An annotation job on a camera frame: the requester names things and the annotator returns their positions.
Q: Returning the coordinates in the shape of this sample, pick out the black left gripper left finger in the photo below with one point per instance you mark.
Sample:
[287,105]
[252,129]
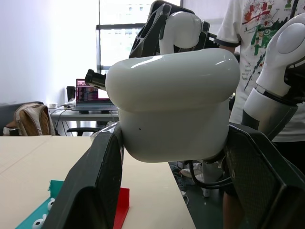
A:
[95,181]

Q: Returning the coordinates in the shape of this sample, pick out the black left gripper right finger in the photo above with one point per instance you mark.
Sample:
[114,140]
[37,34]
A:
[264,181]

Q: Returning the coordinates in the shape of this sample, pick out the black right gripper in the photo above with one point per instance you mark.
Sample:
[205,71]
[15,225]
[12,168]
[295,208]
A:
[206,35]

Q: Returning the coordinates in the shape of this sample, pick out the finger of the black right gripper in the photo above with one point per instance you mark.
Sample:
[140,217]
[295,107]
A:
[96,78]

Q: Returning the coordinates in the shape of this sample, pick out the white earbuds charging case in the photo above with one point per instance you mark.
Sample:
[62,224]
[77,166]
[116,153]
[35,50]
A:
[171,100]

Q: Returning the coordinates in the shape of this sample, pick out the open grey laptop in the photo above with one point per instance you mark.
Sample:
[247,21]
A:
[88,94]

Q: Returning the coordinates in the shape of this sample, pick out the dark framed window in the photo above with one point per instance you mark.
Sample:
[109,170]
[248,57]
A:
[98,47]

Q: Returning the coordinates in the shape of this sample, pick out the red block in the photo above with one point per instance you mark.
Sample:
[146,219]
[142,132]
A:
[122,207]

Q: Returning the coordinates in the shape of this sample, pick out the grey office desk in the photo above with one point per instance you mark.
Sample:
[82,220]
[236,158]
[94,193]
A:
[69,115]

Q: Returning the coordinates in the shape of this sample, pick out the white earbud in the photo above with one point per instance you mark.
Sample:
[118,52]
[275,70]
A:
[38,222]
[51,204]

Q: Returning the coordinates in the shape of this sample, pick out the small white cup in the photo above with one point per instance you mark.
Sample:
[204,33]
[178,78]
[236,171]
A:
[52,105]

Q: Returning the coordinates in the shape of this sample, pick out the clear plastic bag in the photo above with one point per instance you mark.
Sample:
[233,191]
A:
[104,130]

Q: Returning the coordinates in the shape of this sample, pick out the black office chair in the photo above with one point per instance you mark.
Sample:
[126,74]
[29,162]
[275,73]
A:
[83,130]

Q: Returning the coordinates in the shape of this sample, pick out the teal plastic tray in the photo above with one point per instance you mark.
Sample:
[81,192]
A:
[31,214]

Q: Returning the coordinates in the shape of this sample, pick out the white sneaker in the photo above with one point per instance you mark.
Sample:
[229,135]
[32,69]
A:
[191,172]

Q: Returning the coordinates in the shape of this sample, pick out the beige quilted backpack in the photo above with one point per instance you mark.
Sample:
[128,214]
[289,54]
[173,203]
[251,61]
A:
[31,119]

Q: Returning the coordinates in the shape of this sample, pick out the dark grey sofa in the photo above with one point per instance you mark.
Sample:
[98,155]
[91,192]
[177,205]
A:
[7,114]

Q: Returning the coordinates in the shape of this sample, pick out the person in white printed T-shirt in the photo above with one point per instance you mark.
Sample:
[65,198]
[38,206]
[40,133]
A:
[250,71]

